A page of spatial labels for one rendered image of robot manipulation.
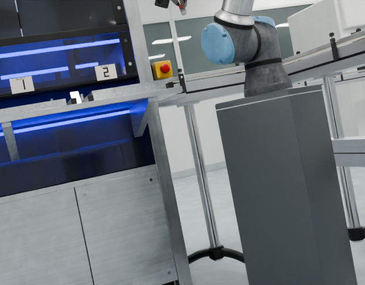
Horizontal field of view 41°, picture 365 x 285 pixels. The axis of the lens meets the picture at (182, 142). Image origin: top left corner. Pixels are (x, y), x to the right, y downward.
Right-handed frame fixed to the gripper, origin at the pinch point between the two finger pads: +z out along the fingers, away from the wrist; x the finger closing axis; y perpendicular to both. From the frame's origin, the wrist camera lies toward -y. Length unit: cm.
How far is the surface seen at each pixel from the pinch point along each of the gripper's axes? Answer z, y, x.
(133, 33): 18.0, -8.5, 24.7
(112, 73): 19.8, -28.2, 23.6
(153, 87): -1.4, -34.6, -9.4
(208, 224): 81, -59, -26
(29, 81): 4, -50, 44
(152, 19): 391, 195, 282
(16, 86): 2, -54, 47
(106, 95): -8.7, -46.0, 0.5
